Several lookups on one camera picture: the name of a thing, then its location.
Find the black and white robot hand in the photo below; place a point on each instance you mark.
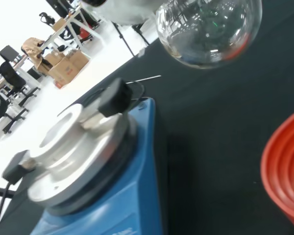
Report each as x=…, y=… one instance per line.
x=122, y=12

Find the heater with blue base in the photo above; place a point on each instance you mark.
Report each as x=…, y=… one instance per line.
x=137, y=195

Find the black tripod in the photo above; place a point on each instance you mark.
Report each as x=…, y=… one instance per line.
x=123, y=38

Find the white table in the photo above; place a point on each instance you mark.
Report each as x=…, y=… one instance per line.
x=63, y=27

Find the small cardboard box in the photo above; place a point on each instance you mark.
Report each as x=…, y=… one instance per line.
x=60, y=24

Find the thin metal probe rod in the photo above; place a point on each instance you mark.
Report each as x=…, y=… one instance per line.
x=149, y=78

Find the large cardboard box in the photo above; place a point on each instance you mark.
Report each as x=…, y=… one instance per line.
x=68, y=67

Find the black monitor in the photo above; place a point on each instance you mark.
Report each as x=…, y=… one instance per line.
x=7, y=52

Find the black cloth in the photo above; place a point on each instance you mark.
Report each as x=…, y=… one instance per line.
x=210, y=122

